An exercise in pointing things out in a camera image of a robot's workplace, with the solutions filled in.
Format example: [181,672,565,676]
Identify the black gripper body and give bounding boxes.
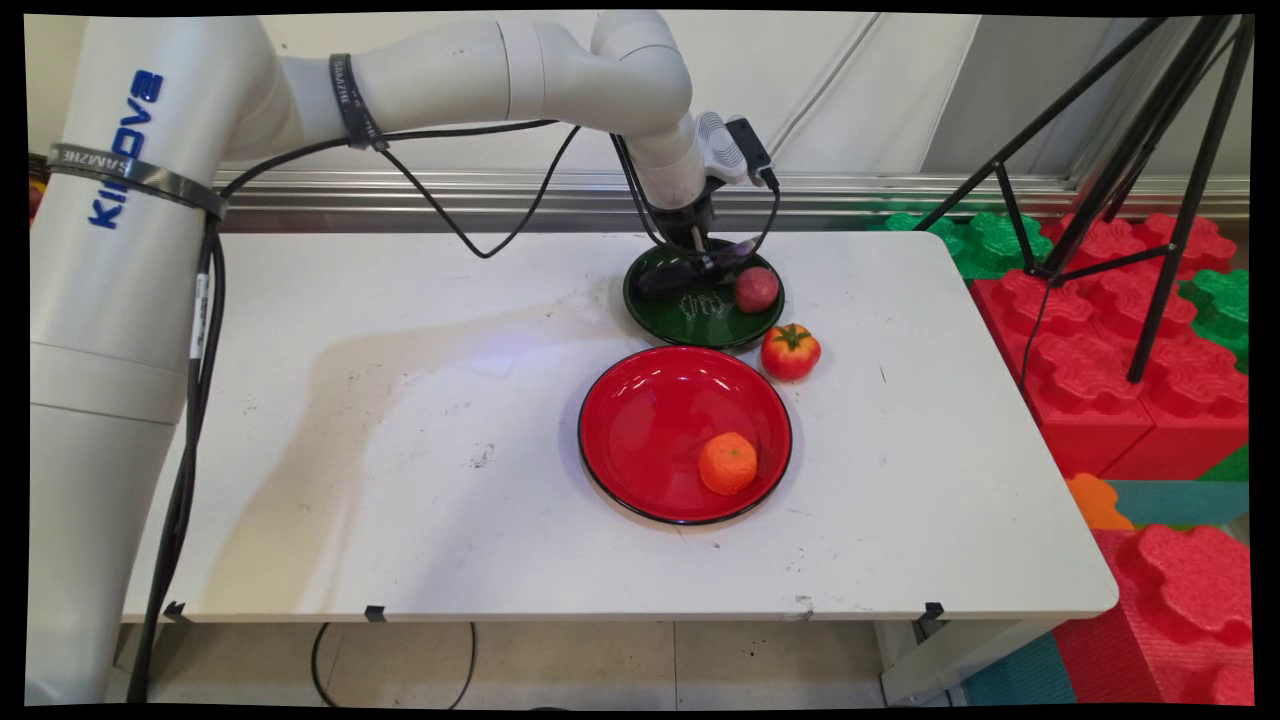
[650,180,725,251]

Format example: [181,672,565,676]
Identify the dark purple toy eggplant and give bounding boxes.
[638,239,758,297]

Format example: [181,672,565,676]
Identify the red toy apple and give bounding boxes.
[735,266,781,314]

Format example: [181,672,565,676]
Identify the dark green plate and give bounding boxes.
[622,240,786,351]

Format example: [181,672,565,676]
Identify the red toy tomato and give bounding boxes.
[760,322,823,383]

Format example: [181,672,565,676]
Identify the red plate with black rim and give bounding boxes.
[577,345,794,527]

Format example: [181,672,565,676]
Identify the orange toy mandarin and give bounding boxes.
[697,431,759,497]

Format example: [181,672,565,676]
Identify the green foam block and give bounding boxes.
[884,210,1057,282]
[1178,267,1252,374]

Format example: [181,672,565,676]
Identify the red foam block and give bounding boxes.
[1050,524,1257,707]
[1100,338,1252,482]
[969,267,1157,480]
[1045,211,1240,277]

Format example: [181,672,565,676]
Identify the orange foam piece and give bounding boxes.
[1064,472,1137,532]

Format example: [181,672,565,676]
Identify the black tripod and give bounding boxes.
[914,14,1257,387]

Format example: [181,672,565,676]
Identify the teal foam mat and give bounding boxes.
[1104,479,1252,530]

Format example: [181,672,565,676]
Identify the black wrist cable bundle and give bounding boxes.
[609,132,670,250]

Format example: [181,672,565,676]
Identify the black camera cable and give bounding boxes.
[745,172,783,259]

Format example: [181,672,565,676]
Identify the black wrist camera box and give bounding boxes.
[725,116,779,191]

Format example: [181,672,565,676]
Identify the aluminium wall rail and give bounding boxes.
[214,168,1252,237]

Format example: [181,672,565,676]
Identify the thin black looping cable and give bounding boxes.
[378,124,584,260]

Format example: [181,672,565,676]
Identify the narrow black velcro strap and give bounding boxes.
[328,53,390,153]

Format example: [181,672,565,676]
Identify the white table leg frame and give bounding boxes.
[874,617,1067,707]

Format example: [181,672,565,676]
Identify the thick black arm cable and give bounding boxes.
[125,118,561,703]

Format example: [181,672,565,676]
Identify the wide grey velcro strap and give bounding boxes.
[45,143,230,222]

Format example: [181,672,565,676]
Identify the black floor cable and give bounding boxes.
[309,621,479,710]

